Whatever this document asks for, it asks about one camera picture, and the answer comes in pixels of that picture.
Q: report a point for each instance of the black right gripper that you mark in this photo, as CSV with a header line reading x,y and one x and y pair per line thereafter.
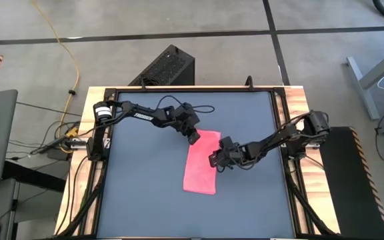
x,y
227,158

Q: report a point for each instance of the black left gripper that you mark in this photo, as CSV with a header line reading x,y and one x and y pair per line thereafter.
x,y
187,118

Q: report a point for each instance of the pink terry towel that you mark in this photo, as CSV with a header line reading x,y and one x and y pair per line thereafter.
x,y
200,173

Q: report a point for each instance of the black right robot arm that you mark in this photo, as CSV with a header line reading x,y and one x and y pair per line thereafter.
x,y
278,138

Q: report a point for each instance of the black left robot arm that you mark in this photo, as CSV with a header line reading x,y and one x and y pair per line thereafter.
x,y
145,116

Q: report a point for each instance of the black perforated computer tower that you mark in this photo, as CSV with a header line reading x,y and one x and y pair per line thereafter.
x,y
168,66

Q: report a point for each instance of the grey-blue table mat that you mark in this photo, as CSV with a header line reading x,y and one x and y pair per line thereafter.
x,y
145,200

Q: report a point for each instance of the black power brick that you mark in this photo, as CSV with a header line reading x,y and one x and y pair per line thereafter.
x,y
57,154

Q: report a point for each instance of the grey metal desk leg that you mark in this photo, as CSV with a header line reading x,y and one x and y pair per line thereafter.
x,y
363,91

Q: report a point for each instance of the black side table top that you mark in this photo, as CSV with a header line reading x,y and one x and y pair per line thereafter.
x,y
35,176

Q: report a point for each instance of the black metal table frame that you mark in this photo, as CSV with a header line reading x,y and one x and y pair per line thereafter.
x,y
195,89

